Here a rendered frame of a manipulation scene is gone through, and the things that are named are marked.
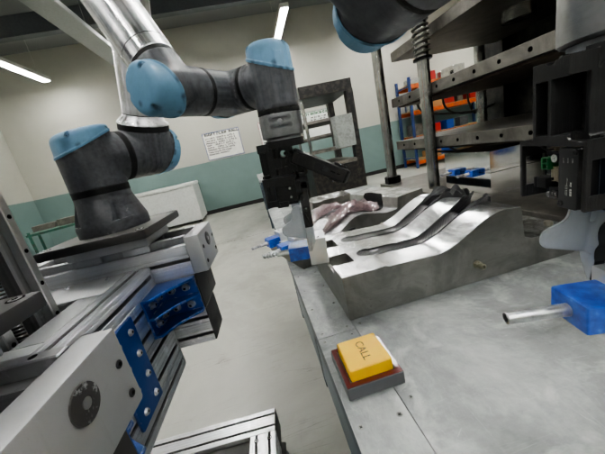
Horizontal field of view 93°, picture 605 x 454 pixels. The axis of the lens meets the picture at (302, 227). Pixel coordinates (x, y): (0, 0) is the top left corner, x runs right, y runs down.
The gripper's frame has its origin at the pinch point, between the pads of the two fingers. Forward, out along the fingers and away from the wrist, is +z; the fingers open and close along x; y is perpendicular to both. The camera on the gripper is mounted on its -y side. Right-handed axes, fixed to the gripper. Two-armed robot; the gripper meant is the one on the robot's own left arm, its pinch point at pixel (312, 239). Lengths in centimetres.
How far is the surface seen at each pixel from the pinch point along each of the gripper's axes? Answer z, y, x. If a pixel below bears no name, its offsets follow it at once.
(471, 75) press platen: -31, -72, -68
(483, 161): 2, -74, -61
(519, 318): -0.7, -17.6, 32.2
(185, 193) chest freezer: 60, 261, -594
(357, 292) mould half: 8.7, -6.5, 8.2
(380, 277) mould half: 7.0, -11.1, 7.4
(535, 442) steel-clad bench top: 12.4, -18.2, 34.6
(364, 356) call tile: 9.9, -4.1, 22.6
